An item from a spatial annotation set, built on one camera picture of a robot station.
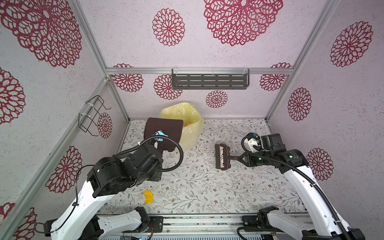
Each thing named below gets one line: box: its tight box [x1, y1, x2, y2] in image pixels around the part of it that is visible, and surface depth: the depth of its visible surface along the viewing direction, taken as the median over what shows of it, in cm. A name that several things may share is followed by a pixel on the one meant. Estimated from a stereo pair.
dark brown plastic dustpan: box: [144, 117, 184, 152], surface depth 65 cm
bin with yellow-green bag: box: [160, 102, 205, 151], surface depth 94 cm
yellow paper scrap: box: [144, 189, 154, 204], surface depth 84 cm
